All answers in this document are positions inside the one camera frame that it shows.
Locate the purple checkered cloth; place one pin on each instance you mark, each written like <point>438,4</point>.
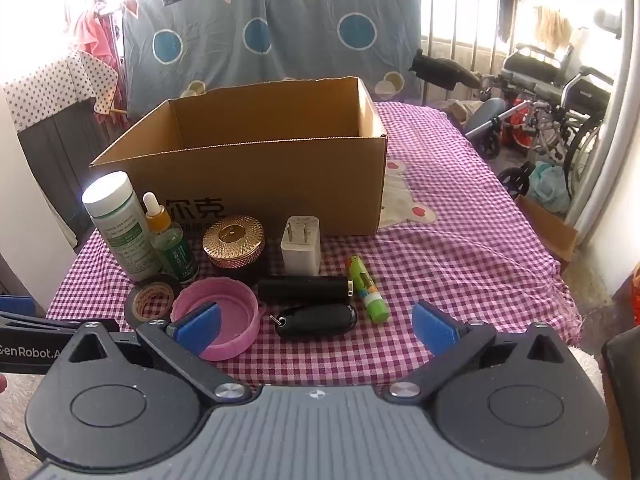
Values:
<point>450,240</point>

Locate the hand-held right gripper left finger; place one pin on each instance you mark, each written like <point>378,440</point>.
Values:
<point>200,327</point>

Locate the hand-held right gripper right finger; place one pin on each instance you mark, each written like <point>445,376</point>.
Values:
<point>435,325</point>

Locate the dark pleated cloth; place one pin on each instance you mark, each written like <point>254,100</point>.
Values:
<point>55,160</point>

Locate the white star-dotted cloth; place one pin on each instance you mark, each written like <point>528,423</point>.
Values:
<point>45,90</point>

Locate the green dropper bottle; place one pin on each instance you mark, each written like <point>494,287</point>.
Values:
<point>172,252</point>

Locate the brown cardboard box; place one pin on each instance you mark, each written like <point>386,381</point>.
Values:
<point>550,230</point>
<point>300,175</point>

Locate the white fluffy cloth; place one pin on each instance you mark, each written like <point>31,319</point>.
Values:
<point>587,367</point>

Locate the green plastic bag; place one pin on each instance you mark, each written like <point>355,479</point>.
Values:
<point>550,182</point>

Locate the flat brown cardboard box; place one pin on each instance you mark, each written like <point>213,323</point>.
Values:
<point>550,230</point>

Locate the white bottle green label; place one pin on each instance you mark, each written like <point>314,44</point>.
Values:
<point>120,220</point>

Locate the pink garment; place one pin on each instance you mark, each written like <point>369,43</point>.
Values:
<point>97,35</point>

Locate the blue patterned bedsheet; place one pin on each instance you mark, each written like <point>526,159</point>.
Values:
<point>300,50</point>

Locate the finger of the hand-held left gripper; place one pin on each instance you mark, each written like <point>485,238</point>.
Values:
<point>15,305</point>

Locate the white charger plug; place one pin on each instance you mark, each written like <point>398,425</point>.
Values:
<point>300,255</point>

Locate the blue-grey padded seat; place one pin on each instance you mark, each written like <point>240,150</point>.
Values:
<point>485,115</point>

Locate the metal railing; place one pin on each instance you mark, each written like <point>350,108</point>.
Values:
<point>460,15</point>

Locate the pink plastic lid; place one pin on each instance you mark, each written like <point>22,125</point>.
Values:
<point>237,305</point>

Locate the black tape roll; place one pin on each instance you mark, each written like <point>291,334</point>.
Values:
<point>131,306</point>

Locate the black cushion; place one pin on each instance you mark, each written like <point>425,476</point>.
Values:
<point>440,72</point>

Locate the green glue stick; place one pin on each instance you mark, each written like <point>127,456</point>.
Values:
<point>372,295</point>

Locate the beige hanging towel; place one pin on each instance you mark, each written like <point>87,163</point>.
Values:
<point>552,27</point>

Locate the gold lidded jar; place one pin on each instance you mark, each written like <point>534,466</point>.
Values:
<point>232,237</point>

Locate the black car key fob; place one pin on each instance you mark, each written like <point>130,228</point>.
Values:
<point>320,321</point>

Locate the folded wheelchair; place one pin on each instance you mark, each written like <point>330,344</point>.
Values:
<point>535,85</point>

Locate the black cylinder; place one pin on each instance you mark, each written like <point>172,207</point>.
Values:
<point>300,288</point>

